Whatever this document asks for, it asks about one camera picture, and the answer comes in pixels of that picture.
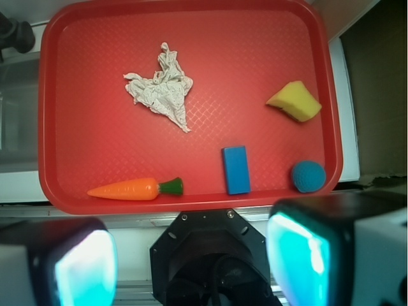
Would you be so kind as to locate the yellow green sponge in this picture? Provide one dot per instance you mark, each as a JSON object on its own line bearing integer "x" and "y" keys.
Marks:
{"x": 295, "y": 100}

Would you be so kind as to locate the grey toy sink basin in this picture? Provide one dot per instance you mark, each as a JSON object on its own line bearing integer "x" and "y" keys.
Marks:
{"x": 19, "y": 113}

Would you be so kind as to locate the brown cardboard panel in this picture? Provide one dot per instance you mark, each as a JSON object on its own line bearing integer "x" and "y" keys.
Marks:
{"x": 375, "y": 48}

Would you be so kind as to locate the red plastic tray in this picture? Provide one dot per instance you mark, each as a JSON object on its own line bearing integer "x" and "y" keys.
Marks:
{"x": 238, "y": 53}

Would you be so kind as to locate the crumpled white paper towel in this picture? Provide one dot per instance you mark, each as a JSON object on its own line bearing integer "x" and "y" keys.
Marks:
{"x": 166, "y": 91}

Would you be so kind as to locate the blue rectangular block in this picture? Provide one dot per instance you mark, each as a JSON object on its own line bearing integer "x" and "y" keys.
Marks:
{"x": 236, "y": 170}

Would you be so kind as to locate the grey toy faucet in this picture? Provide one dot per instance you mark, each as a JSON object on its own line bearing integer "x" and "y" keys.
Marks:
{"x": 17, "y": 35}

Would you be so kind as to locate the blue knitted ball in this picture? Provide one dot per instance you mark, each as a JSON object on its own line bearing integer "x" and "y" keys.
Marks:
{"x": 308, "y": 176}

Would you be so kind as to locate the orange toy carrot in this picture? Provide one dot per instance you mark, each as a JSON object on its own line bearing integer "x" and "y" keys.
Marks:
{"x": 139, "y": 189}

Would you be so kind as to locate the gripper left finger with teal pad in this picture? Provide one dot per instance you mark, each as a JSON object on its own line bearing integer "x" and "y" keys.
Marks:
{"x": 58, "y": 262}

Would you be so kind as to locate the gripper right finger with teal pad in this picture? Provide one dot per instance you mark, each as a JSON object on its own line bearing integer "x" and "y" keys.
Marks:
{"x": 340, "y": 249}

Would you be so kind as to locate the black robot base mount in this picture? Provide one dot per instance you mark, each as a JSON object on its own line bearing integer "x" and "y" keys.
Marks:
{"x": 212, "y": 257}

